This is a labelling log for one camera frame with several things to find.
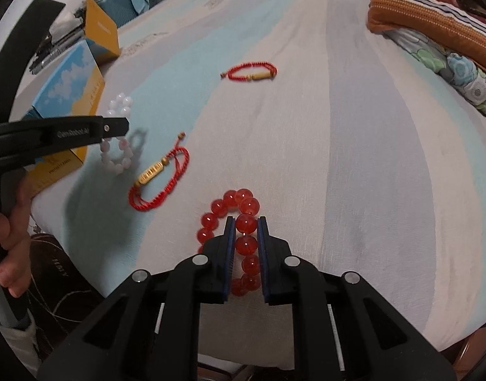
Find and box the striped bed sheet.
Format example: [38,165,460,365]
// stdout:
[30,0,486,368]

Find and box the red cord bracelet round tube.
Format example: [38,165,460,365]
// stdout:
[220,61,278,81]

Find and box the red cord bracelet gold charm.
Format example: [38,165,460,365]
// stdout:
[129,131,190,211]

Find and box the blue and yellow cardboard box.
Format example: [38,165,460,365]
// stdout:
[24,0,121,203]

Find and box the red bead bracelet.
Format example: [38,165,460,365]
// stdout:
[195,187,263,296]

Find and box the white bead bracelet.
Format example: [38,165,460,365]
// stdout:
[100,92,134,174]

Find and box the striped pillow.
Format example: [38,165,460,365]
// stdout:
[366,0,486,80]

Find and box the blue suitcase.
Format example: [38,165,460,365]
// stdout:
[96,0,150,20]

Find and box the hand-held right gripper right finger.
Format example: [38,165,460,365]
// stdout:
[256,216,456,381]

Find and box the floral quilt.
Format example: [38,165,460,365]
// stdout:
[383,28,486,131]

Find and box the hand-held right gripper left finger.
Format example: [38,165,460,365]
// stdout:
[37,216,237,381]

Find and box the person's left hand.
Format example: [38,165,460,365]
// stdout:
[0,175,33,298]

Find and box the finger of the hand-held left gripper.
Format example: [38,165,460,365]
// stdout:
[24,115,131,164]

